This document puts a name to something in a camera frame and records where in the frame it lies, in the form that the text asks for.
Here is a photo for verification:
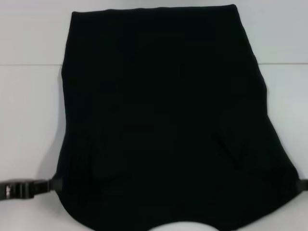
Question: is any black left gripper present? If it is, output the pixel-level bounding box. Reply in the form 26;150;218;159
0;179;62;200

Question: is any black shirt with FREE print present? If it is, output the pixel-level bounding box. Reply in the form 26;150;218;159
56;3;301;231

